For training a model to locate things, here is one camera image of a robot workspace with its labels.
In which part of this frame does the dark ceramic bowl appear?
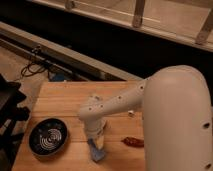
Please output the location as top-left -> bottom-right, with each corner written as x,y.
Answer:
29,118 -> 68,157

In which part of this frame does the white tube bottle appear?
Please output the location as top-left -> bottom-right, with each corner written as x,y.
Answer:
128,110 -> 135,117

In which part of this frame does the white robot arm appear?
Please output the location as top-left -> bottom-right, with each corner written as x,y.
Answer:
78,65 -> 213,171

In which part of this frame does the blue object on floor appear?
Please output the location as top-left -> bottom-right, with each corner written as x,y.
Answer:
50,73 -> 65,82

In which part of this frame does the black chair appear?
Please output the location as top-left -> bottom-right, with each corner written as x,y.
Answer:
0,74 -> 30,171

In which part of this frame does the black cable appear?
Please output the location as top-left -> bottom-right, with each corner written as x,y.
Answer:
20,61 -> 51,78

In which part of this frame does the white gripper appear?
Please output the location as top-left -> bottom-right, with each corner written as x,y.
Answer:
84,118 -> 106,149

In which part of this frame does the white paper cup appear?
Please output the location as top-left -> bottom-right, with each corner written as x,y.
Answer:
91,95 -> 101,101

